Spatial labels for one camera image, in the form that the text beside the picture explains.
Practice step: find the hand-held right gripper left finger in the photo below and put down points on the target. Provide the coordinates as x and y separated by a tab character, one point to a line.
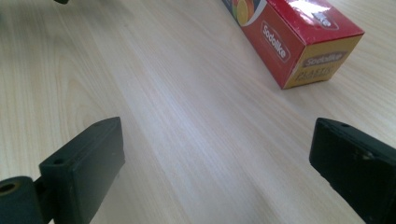
81	168

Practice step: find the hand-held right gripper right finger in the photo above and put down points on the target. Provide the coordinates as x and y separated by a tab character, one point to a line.
355	161

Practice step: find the red plastic wrap box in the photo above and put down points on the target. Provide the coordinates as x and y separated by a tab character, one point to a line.
289	34

